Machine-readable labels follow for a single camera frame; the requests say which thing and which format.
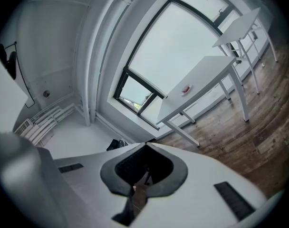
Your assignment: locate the dark-framed window with open sash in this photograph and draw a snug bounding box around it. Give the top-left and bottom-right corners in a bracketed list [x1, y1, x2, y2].
[113, 1, 222, 116]

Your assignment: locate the white table with crossed legs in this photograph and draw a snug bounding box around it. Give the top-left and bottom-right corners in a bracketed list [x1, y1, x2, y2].
[212, 7, 279, 95]

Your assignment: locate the white wall radiator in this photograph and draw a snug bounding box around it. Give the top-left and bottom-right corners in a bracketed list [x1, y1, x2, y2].
[13, 103, 85, 147]

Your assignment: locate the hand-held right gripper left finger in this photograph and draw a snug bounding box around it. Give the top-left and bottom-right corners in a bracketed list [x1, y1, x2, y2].
[53, 141, 149, 228]

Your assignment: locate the white round plate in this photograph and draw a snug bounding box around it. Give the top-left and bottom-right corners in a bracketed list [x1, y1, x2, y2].
[180, 84, 193, 97]

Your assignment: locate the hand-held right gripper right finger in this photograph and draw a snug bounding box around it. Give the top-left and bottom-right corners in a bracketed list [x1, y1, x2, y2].
[135, 142, 271, 228]

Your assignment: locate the black plastic-wrapped office chair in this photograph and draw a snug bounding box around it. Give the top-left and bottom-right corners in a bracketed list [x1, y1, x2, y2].
[106, 138, 129, 152]

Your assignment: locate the white table with grommet hole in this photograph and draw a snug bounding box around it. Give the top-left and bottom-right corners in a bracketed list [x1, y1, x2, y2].
[156, 55, 251, 148]

